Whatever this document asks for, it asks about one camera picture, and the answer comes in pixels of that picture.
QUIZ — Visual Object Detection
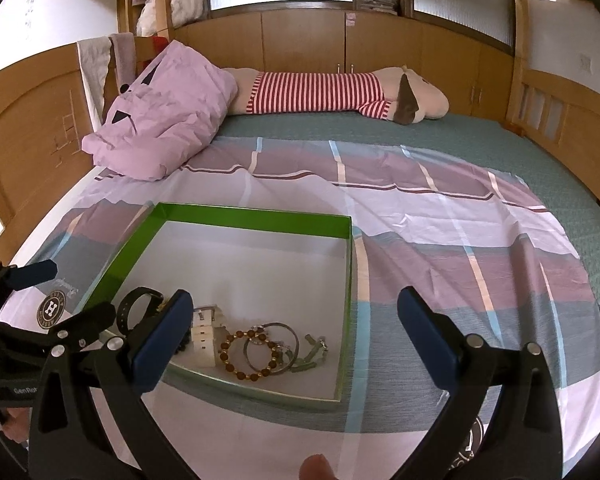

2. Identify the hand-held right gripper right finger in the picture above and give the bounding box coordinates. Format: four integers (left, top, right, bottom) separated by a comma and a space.
396, 286, 566, 480

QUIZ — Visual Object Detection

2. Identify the person's right hand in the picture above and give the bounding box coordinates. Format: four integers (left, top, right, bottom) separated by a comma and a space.
300, 454, 339, 480

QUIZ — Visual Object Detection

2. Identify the pink pillow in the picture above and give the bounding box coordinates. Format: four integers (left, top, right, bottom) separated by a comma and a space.
81, 40, 239, 182

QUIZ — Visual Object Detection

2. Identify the white strap wrist watch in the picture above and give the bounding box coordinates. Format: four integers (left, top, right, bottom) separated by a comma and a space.
190, 305, 229, 369

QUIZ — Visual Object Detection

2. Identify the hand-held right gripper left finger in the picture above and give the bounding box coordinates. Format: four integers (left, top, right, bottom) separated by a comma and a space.
27, 289, 196, 480

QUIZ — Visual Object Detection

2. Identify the brown and gold bead bracelet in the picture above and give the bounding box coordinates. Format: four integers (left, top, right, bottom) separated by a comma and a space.
220, 327, 284, 381

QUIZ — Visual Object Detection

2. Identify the black wrist watch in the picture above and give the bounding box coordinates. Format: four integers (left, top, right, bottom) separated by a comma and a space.
116, 287, 167, 333

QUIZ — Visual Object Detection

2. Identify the green cardboard box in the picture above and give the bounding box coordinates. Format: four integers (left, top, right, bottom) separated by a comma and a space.
77, 202, 353, 403

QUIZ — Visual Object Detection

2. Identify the wooden headboard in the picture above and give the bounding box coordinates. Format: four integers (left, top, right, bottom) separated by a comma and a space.
0, 35, 176, 261

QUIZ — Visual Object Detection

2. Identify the wooden wall cabinet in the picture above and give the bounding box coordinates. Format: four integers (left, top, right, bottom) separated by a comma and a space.
172, 7, 516, 121

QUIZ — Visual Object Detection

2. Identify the person's left hand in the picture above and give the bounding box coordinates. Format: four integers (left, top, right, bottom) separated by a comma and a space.
0, 400, 33, 441

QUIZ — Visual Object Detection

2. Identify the striped plush toy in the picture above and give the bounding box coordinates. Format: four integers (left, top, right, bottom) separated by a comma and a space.
223, 65, 450, 126

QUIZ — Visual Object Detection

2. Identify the silver bangle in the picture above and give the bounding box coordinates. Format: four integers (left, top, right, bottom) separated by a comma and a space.
243, 322, 301, 374

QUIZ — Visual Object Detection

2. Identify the pink towel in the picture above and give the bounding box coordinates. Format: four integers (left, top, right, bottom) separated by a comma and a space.
109, 32, 137, 93

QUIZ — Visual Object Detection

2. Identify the green mattress cover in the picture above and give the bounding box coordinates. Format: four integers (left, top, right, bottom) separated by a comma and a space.
215, 110, 600, 321

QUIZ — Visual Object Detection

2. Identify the white towel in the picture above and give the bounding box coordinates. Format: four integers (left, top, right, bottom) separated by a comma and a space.
76, 36, 116, 131

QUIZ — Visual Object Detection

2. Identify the plaid printed bed sheet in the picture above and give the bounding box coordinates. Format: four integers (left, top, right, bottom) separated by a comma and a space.
0, 135, 600, 480

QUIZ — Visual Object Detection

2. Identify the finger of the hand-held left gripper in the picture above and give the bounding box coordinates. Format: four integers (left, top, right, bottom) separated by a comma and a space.
0, 259, 59, 306
42, 302, 117, 348

